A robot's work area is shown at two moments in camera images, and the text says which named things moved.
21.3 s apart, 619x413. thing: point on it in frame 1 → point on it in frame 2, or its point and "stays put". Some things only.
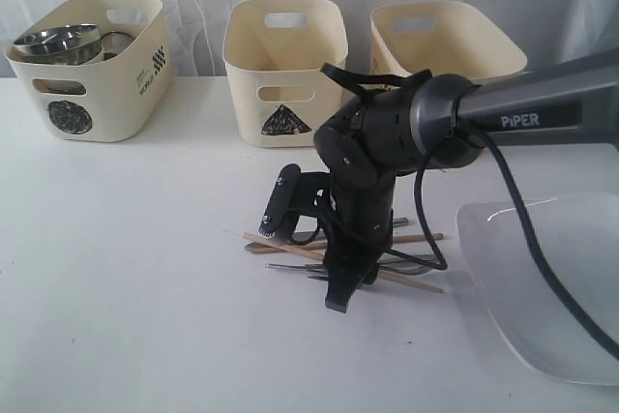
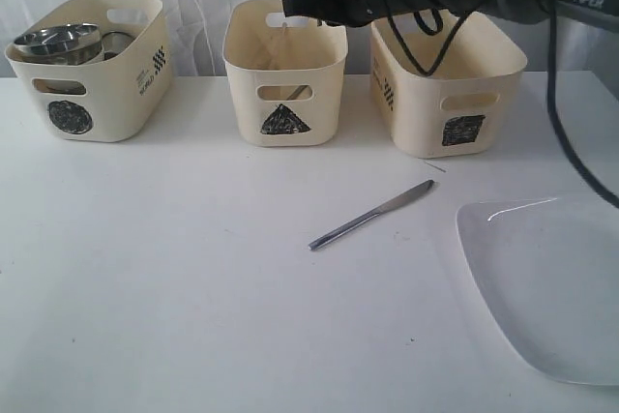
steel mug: [59, 86] stays put
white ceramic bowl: [78, 55] → [99, 56]
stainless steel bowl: [68, 45] stays put
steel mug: [114, 43] stays put
